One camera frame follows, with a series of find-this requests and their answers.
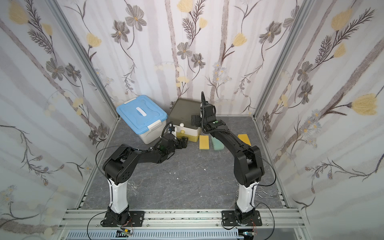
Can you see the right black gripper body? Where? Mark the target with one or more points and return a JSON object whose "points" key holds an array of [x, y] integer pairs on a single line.
{"points": [[204, 109]]}

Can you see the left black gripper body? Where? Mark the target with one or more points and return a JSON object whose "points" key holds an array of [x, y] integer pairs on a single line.
{"points": [[179, 142]]}

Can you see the green three-drawer cabinet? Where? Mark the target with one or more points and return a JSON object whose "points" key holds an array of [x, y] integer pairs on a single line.
{"points": [[181, 115]]}

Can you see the yellow green-backed sponge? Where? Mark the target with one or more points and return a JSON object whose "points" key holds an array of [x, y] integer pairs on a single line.
{"points": [[204, 142]]}

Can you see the light green sponge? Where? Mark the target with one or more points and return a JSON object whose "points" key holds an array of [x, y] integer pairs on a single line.
{"points": [[217, 144]]}

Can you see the pale yellow sponge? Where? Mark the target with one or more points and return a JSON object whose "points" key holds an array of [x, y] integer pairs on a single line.
{"points": [[245, 138]]}

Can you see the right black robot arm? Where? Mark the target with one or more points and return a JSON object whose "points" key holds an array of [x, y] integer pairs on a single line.
{"points": [[248, 161]]}

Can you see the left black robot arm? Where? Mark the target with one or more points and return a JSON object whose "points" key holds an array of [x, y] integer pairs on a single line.
{"points": [[120, 166]]}

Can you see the blue lid storage box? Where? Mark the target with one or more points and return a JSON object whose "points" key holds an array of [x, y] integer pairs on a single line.
{"points": [[144, 117]]}

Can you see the metal wire hook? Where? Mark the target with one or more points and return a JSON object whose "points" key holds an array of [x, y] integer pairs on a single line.
{"points": [[265, 191]]}

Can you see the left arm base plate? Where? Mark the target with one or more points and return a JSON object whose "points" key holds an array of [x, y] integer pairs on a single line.
{"points": [[132, 218]]}

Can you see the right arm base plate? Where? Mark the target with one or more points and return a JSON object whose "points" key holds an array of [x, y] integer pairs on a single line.
{"points": [[235, 218]]}

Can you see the white cable duct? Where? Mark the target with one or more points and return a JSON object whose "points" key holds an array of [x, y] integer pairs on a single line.
{"points": [[189, 234]]}

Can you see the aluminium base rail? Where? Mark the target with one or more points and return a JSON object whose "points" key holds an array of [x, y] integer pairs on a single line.
{"points": [[278, 224]]}

